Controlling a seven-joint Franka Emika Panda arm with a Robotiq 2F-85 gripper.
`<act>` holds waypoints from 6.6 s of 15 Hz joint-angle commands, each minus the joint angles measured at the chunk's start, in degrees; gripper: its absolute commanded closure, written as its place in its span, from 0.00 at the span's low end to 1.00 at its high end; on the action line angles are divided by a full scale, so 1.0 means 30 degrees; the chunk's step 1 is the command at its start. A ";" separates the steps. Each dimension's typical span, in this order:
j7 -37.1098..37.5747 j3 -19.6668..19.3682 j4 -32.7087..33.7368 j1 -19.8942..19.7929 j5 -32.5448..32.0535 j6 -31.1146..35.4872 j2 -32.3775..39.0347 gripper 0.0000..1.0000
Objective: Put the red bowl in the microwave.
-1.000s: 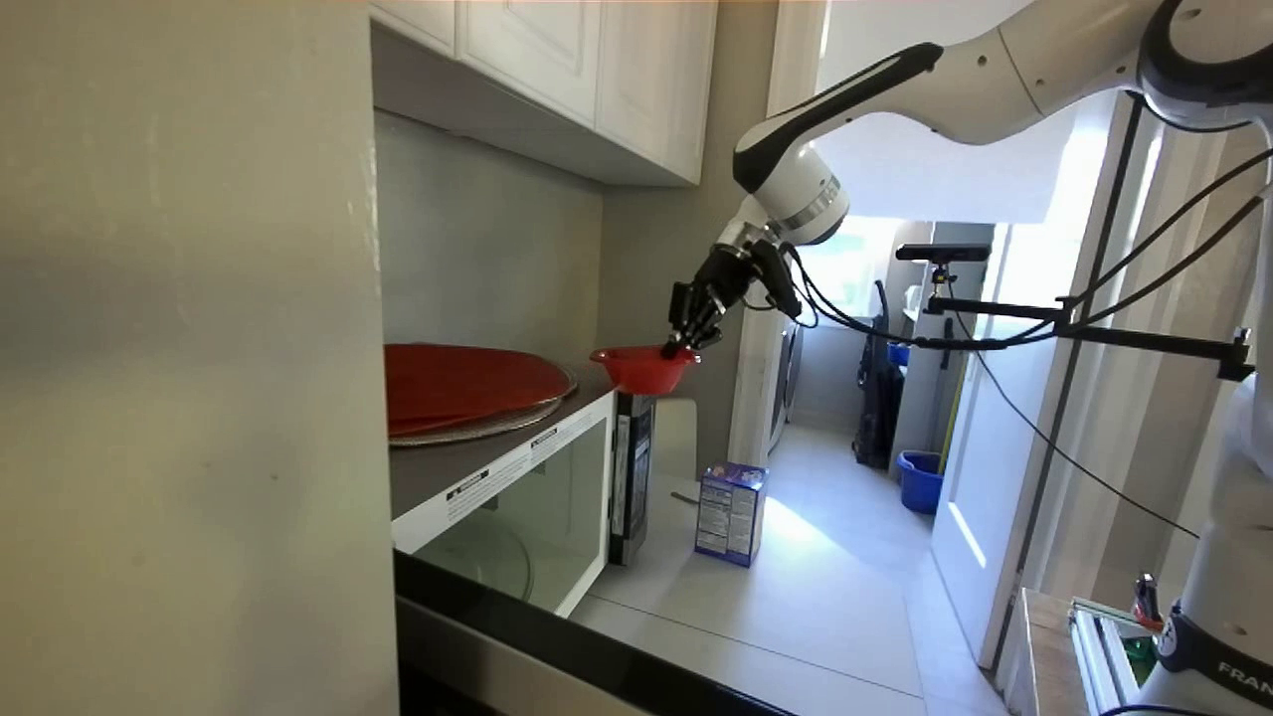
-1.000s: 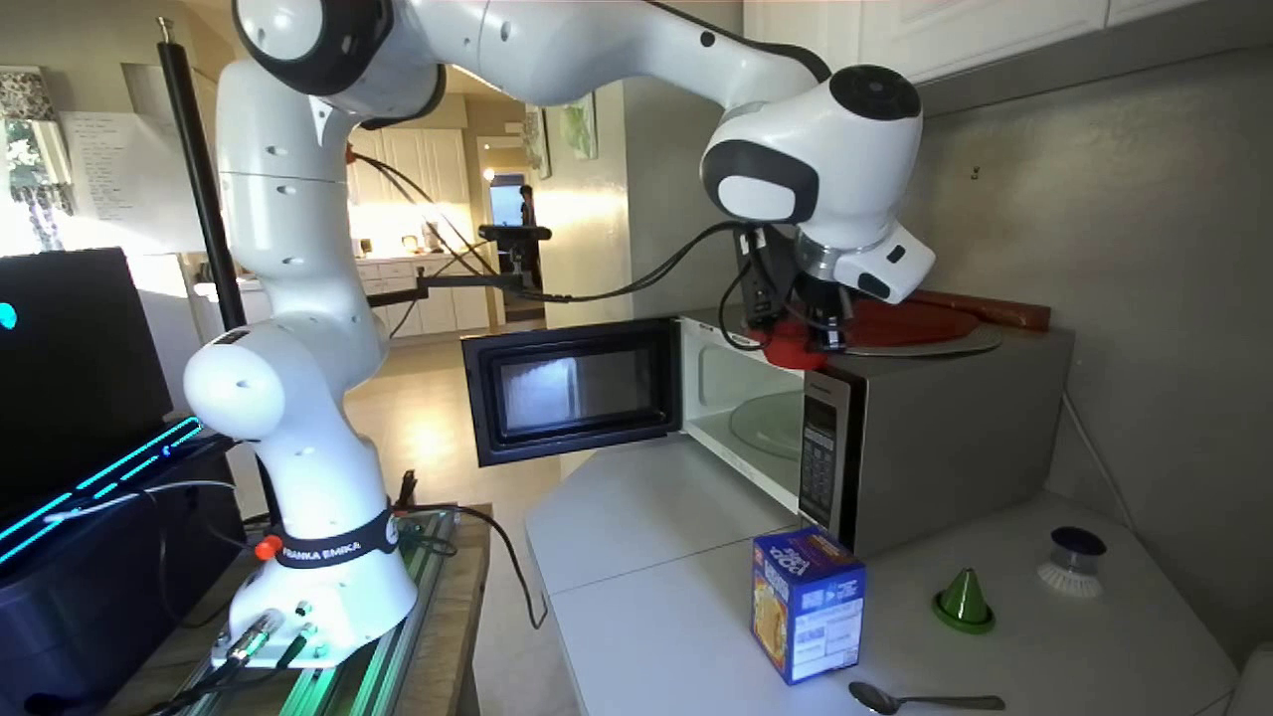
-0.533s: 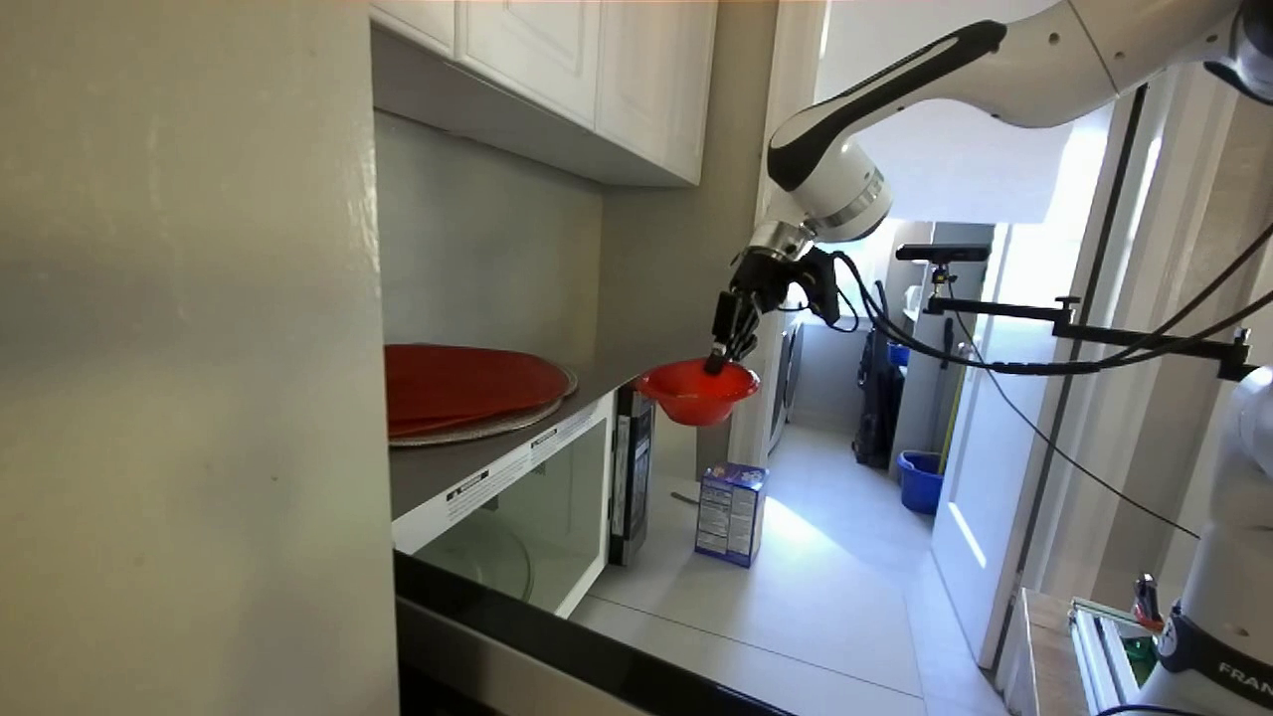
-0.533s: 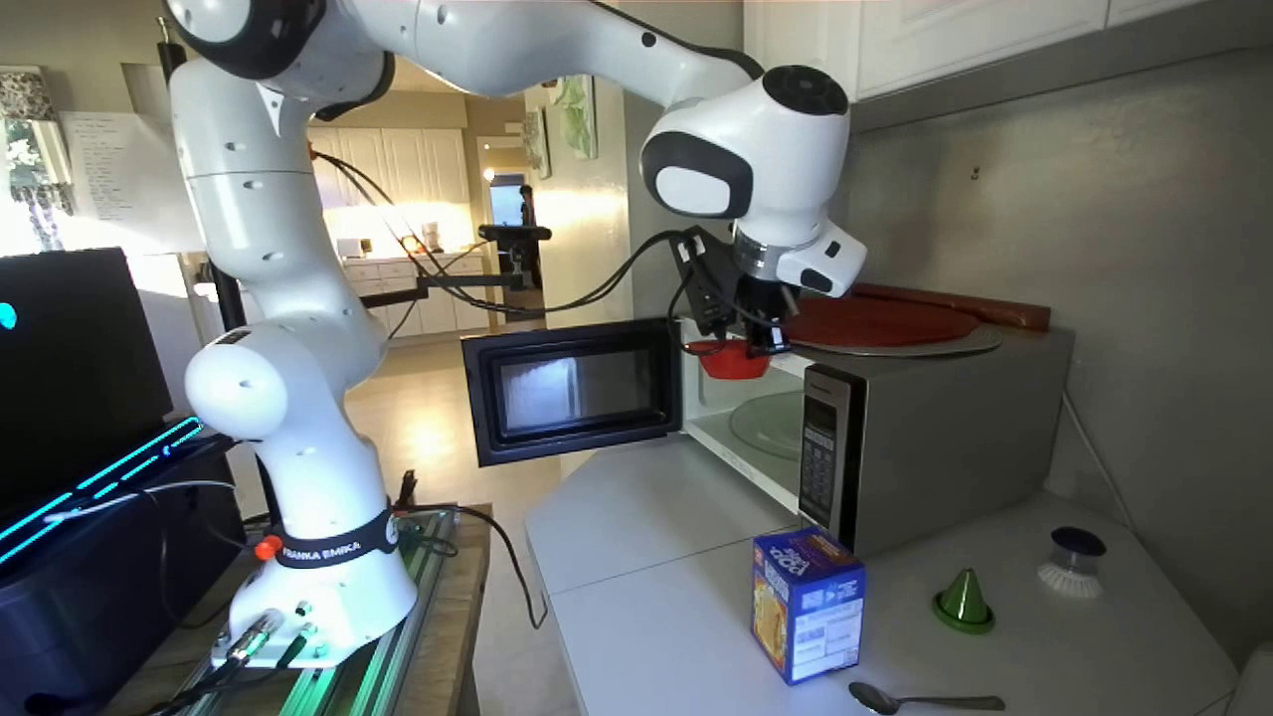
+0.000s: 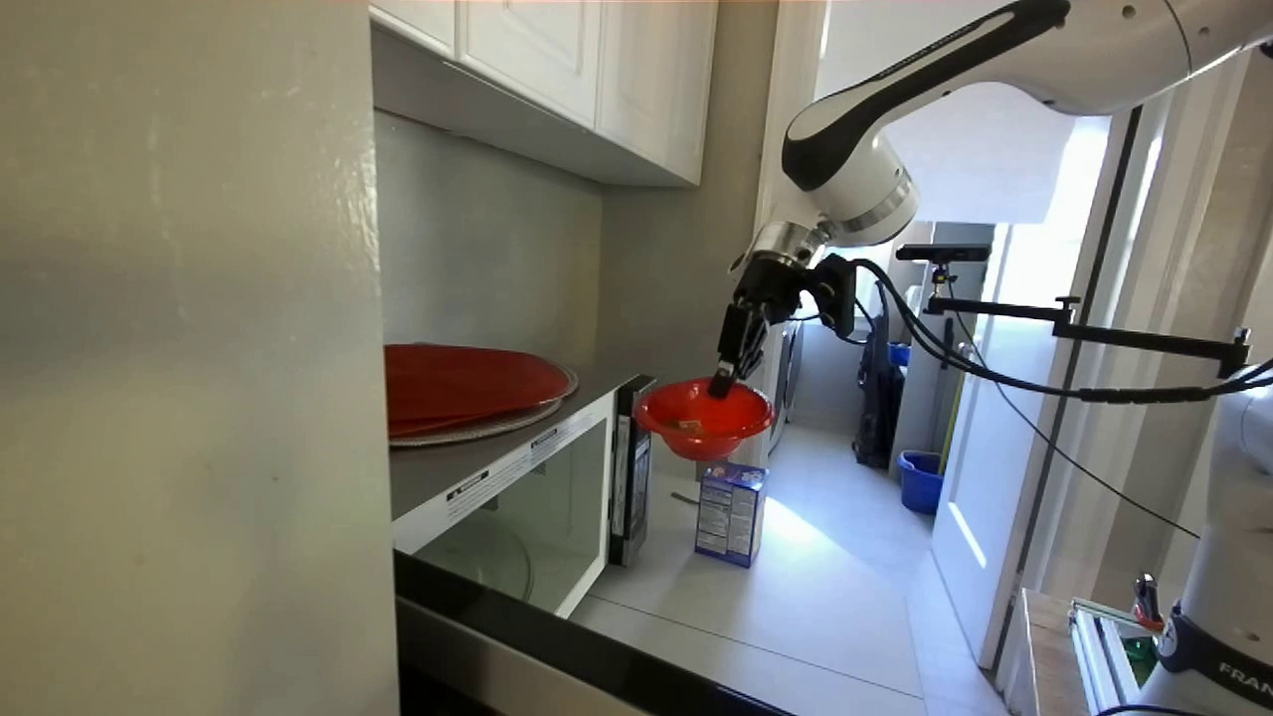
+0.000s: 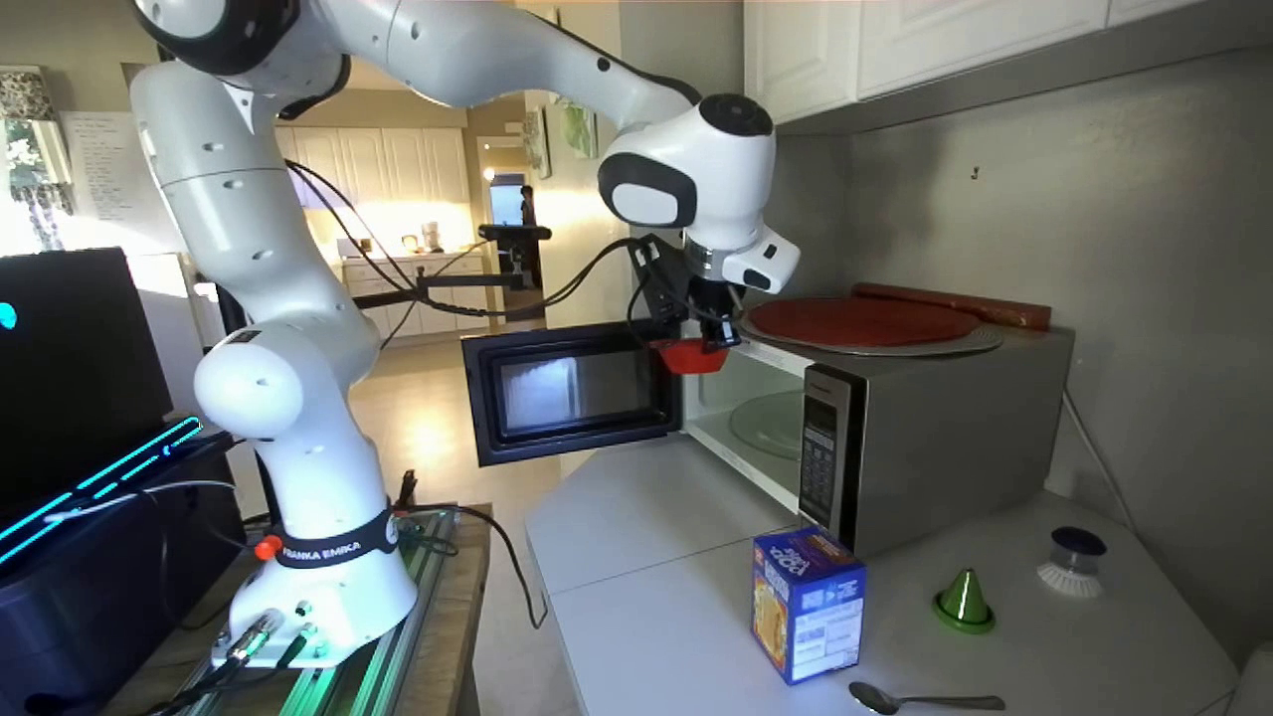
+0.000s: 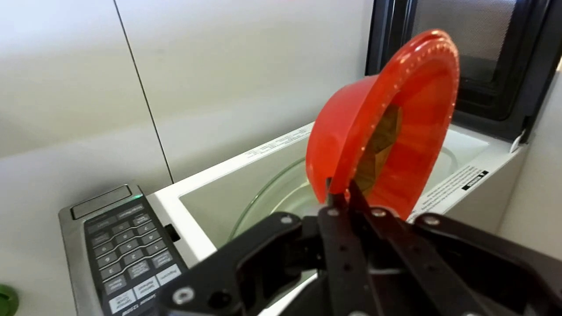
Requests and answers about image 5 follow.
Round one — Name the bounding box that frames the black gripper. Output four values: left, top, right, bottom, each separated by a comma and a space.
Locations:
709, 248, 820, 401

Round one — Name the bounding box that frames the red plastic bowl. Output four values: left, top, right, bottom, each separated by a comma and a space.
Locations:
632, 374, 779, 466

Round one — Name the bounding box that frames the black microwave door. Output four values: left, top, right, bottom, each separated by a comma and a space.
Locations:
607, 374, 662, 574

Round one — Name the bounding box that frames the white microwave oven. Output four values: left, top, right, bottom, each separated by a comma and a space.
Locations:
385, 374, 622, 623

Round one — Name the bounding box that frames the glass microwave turntable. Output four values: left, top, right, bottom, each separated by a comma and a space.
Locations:
433, 509, 543, 610

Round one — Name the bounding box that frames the white washing machine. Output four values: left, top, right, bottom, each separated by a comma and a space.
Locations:
764, 313, 807, 458

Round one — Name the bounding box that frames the blue and white carton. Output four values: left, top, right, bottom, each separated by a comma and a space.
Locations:
690, 458, 772, 574

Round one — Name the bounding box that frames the blue bucket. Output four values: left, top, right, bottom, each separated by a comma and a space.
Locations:
897, 448, 949, 516

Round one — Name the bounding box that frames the white door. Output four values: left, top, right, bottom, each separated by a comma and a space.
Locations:
927, 224, 1112, 674

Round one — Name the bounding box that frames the large red plate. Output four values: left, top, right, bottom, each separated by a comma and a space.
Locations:
382, 340, 581, 446

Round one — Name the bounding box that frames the red and black tool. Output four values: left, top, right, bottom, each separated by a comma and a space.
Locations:
1130, 570, 1175, 635

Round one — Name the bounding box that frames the green and white box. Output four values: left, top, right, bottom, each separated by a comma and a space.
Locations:
1068, 592, 1175, 716

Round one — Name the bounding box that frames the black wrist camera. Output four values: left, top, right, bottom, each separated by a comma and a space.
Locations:
807, 252, 865, 340

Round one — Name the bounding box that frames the black camera on stand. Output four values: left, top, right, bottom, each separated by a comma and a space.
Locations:
890, 236, 999, 317

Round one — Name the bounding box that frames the white wall cabinet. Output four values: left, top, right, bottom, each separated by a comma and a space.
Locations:
368, 0, 719, 191

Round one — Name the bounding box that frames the thin black cable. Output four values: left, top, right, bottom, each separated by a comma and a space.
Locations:
953, 313, 1206, 544

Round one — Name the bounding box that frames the black camera mount rod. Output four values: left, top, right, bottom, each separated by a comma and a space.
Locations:
925, 291, 1254, 379

